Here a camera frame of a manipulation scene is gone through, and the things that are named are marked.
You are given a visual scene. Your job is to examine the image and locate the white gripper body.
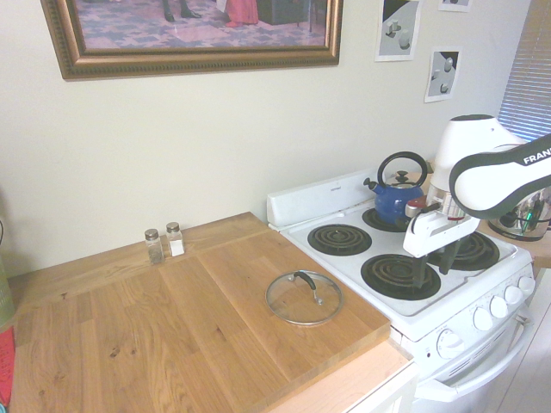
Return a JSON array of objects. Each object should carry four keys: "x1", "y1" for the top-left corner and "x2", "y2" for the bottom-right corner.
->
[{"x1": 403, "y1": 209, "x2": 480, "y2": 260}]

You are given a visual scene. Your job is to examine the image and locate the black coil burner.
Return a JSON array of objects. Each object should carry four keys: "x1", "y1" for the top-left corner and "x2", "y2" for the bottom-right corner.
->
[
  {"x1": 306, "y1": 224, "x2": 373, "y2": 256},
  {"x1": 361, "y1": 207, "x2": 414, "y2": 233},
  {"x1": 360, "y1": 253, "x2": 443, "y2": 301},
  {"x1": 425, "y1": 231, "x2": 501, "y2": 272}
]

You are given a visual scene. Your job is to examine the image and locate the chrome electric kettle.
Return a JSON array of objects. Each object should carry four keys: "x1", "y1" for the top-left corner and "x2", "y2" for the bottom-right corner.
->
[{"x1": 488, "y1": 184, "x2": 551, "y2": 242}]

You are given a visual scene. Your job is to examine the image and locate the glass pot lid black handle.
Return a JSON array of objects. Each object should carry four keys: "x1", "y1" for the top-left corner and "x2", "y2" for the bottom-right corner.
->
[{"x1": 264, "y1": 270, "x2": 344, "y2": 326}]

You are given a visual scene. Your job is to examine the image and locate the pale green utensil holder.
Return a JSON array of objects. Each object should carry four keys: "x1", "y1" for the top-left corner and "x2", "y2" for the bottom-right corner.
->
[{"x1": 0, "y1": 253, "x2": 16, "y2": 332}]

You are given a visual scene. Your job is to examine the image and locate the white window blinds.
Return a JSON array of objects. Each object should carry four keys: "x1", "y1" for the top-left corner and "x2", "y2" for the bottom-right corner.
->
[{"x1": 498, "y1": 36, "x2": 551, "y2": 142}]

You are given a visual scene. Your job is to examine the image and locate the large wooden butcher board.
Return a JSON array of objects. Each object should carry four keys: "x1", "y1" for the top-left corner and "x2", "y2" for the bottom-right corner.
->
[{"x1": 8, "y1": 211, "x2": 392, "y2": 413}]

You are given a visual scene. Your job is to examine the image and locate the white electric stove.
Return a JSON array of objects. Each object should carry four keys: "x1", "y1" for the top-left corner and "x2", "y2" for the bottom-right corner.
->
[{"x1": 266, "y1": 168, "x2": 537, "y2": 413}]

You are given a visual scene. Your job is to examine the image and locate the white kitchen cabinet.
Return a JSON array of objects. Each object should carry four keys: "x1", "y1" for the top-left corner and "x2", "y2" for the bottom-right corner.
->
[{"x1": 344, "y1": 361, "x2": 421, "y2": 413}]

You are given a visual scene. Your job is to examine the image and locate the medium grey print poster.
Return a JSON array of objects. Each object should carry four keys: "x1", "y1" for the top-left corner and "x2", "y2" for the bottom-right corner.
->
[{"x1": 424, "y1": 46, "x2": 462, "y2": 103}]

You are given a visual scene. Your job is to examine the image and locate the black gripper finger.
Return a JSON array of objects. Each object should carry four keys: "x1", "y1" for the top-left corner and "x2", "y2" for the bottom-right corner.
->
[
  {"x1": 413, "y1": 253, "x2": 432, "y2": 290},
  {"x1": 438, "y1": 234, "x2": 469, "y2": 276}
]

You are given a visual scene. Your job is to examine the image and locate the large grey print poster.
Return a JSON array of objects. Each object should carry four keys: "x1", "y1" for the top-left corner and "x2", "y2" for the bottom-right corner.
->
[{"x1": 374, "y1": 0, "x2": 424, "y2": 63}]

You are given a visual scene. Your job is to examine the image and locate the white oven knob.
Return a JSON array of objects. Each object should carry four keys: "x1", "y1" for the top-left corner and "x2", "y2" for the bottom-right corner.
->
[{"x1": 436, "y1": 329, "x2": 465, "y2": 358}]

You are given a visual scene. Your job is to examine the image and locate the blue stovetop kettle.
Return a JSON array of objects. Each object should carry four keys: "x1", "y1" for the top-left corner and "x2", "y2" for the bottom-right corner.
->
[{"x1": 363, "y1": 151, "x2": 428, "y2": 225}]

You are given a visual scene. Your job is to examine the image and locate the glass pepper shaker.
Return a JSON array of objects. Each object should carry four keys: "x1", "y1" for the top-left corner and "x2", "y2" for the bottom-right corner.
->
[{"x1": 144, "y1": 229, "x2": 164, "y2": 265}]

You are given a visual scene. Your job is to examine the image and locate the glass salt shaker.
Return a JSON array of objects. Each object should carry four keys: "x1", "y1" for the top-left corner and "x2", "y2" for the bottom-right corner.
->
[{"x1": 165, "y1": 221, "x2": 186, "y2": 258}]

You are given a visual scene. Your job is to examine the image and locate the gold framed painting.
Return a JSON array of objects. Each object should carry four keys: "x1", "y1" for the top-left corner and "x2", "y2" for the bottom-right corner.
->
[{"x1": 40, "y1": 0, "x2": 344, "y2": 81}]

